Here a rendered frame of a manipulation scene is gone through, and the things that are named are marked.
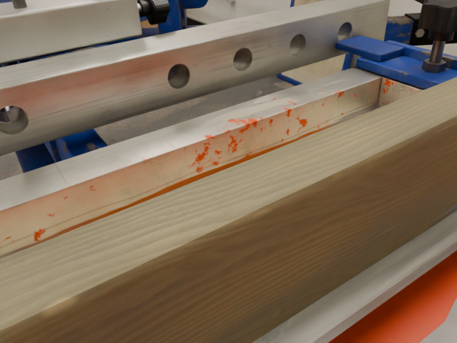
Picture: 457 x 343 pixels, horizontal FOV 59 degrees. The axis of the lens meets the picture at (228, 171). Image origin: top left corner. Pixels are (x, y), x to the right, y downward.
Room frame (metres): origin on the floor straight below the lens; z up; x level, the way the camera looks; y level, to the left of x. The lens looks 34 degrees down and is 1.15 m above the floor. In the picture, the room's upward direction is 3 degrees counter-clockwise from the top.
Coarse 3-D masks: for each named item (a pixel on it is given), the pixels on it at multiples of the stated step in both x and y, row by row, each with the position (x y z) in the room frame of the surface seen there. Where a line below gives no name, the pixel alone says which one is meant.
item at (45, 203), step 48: (288, 96) 0.34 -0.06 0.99; (336, 96) 0.35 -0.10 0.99; (384, 96) 0.37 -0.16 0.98; (144, 144) 0.27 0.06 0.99; (192, 144) 0.27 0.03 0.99; (240, 144) 0.29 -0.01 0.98; (0, 192) 0.22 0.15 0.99; (48, 192) 0.21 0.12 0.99; (96, 192) 0.23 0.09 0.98; (144, 192) 0.24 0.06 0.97; (0, 240) 0.19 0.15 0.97
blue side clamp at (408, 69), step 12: (408, 48) 0.40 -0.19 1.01; (420, 48) 0.40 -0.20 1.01; (360, 60) 0.40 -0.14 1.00; (372, 60) 0.40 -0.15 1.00; (396, 60) 0.39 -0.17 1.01; (408, 60) 0.39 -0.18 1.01; (420, 60) 0.39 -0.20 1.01; (444, 60) 0.37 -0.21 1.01; (456, 60) 0.36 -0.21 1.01; (384, 72) 0.38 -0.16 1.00; (396, 72) 0.37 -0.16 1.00; (408, 72) 0.36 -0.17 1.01; (420, 72) 0.36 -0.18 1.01; (444, 72) 0.35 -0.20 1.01; (456, 72) 0.35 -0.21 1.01; (420, 84) 0.34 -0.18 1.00; (432, 84) 0.33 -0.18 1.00
